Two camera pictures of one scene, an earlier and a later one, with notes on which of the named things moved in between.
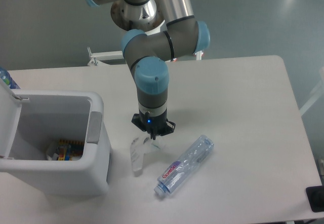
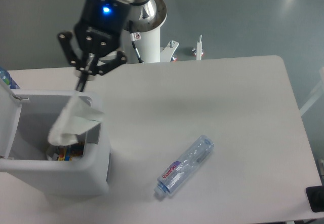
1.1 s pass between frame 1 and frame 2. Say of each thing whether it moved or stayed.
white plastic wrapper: moved
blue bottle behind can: stayed
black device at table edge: stayed
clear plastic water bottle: stayed
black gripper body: moved
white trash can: stayed
